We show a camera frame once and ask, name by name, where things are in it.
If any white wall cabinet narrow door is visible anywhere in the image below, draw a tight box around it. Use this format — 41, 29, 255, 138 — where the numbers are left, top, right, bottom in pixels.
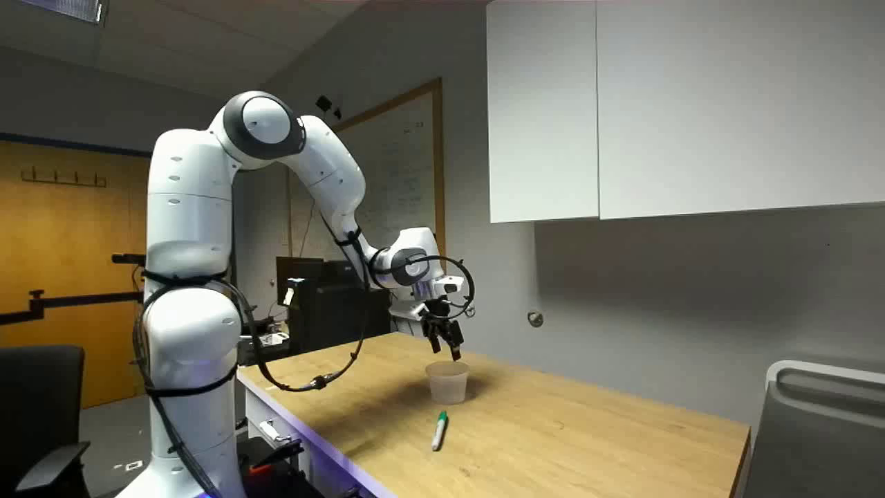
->
485, 0, 602, 226

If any orange wooden door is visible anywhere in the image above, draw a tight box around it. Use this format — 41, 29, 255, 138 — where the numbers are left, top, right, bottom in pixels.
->
0, 134, 153, 408

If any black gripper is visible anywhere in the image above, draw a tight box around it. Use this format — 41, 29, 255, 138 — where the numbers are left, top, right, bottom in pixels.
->
416, 291, 467, 362

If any white wall cabinet wide door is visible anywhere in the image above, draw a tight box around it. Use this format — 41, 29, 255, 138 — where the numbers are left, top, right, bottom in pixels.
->
594, 0, 885, 221

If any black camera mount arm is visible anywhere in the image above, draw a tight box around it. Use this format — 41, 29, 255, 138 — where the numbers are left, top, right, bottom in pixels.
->
0, 284, 147, 328

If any wood-framed whiteboard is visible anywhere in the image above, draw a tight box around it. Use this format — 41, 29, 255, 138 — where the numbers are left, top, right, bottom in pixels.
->
331, 76, 449, 263

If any ceiling light panel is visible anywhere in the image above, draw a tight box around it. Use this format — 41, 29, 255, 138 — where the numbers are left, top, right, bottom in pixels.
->
21, 0, 111, 26

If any black office chair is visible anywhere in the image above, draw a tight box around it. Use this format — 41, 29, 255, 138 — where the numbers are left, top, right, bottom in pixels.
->
0, 343, 93, 498

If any black equipment box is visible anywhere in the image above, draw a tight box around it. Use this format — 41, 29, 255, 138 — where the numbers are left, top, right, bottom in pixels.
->
273, 255, 393, 354

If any coat hook rail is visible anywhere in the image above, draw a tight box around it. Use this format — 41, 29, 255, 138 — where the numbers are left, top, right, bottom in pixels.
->
20, 166, 113, 190

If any black and red clamp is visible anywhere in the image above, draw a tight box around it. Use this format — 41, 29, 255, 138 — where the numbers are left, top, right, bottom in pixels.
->
236, 430, 309, 498

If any green Sharpie marker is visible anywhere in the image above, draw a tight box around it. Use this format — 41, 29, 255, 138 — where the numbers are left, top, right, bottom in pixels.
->
429, 408, 454, 452

